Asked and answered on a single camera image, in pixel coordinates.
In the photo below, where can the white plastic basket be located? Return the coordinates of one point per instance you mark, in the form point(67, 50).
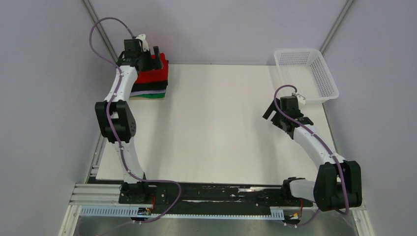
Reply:
point(307, 70)

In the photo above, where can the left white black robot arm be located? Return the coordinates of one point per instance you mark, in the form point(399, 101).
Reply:
point(116, 121)

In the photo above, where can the folded lavender t shirt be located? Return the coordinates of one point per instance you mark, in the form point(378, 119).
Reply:
point(147, 92)

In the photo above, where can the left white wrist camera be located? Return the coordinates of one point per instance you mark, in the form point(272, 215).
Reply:
point(143, 42)

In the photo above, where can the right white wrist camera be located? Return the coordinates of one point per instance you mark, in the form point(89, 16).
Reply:
point(299, 97)

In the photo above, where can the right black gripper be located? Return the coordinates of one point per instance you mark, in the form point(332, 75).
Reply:
point(273, 107)

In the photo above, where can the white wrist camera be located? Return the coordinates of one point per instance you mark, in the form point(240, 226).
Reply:
point(143, 42)
point(299, 97)

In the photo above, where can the aluminium frame rail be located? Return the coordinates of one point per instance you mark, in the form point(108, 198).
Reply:
point(97, 193)

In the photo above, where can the folded green t shirt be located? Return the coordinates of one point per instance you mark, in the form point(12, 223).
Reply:
point(151, 96)

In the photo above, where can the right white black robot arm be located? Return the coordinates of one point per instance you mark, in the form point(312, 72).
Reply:
point(338, 183)

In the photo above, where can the red t shirt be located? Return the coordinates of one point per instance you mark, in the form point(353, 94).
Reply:
point(159, 76)

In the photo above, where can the folded black t shirt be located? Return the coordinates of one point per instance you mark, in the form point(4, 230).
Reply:
point(160, 85)

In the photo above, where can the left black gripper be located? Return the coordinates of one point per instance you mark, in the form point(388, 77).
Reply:
point(151, 64)

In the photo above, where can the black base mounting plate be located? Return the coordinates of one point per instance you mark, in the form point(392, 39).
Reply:
point(214, 209)

